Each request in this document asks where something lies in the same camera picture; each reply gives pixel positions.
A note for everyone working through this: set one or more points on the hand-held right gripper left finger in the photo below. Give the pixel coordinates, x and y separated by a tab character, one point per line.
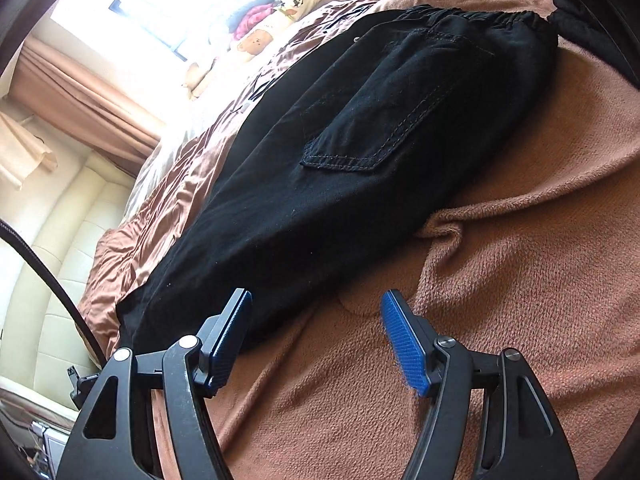
230	345

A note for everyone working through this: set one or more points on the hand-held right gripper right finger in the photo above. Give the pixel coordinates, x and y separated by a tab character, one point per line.
405	345

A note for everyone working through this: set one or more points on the black cotton pants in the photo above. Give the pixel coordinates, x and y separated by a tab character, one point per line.
325	185

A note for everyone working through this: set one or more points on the black knit pants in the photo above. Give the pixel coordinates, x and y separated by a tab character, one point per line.
580	20

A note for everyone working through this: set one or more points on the brown fleece blanket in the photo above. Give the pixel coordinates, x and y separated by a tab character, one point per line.
500	285

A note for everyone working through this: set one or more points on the cream padded headboard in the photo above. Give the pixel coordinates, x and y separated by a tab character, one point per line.
55	270

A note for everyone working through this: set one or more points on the brown satin duvet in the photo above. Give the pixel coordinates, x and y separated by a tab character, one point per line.
165	195

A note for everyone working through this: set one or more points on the white bed sheet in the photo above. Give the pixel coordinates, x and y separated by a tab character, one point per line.
155	170

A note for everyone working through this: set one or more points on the cream hanging cloth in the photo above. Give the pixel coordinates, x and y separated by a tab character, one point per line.
22	150

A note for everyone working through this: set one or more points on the cream pillow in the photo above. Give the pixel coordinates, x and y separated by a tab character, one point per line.
200	75

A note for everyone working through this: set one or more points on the brown curtain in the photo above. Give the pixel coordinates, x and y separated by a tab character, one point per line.
85	90

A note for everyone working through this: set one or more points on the bear print cushion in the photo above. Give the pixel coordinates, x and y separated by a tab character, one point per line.
255	37

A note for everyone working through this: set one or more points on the red plush toy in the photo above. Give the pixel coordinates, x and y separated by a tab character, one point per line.
255	15

